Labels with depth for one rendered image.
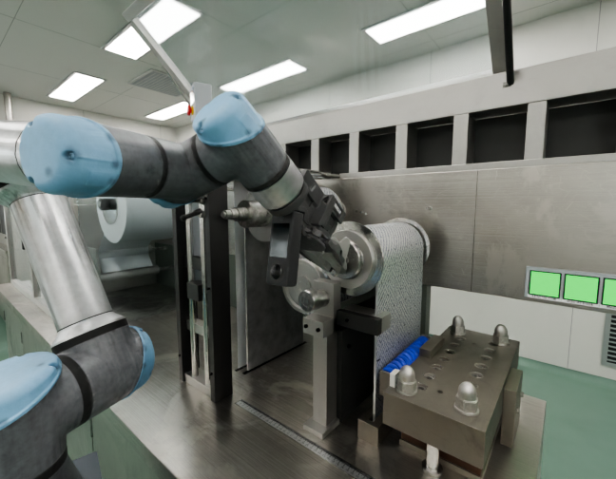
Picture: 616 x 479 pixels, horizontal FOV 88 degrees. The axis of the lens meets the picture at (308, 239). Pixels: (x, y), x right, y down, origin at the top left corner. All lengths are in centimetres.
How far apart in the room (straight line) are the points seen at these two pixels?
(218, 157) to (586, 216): 72
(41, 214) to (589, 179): 103
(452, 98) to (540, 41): 254
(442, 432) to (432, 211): 52
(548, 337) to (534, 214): 256
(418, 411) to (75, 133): 59
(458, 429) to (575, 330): 278
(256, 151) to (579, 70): 69
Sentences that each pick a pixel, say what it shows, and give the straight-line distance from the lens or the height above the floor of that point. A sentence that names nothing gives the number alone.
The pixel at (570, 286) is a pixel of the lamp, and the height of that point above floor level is 119.
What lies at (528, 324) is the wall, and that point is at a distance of 335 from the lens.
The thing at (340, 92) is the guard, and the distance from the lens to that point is 108.
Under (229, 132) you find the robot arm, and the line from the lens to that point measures 39.
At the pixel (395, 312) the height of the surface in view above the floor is 113.
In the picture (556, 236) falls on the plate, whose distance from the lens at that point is 86.
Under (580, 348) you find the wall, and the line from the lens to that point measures 338.
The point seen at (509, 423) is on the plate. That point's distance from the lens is 77.
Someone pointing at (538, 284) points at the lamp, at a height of 118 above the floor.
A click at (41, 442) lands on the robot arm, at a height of 104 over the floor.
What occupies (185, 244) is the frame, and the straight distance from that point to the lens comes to 86.
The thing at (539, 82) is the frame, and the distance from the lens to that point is 90.
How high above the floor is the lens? 135
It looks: 6 degrees down
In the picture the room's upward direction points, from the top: straight up
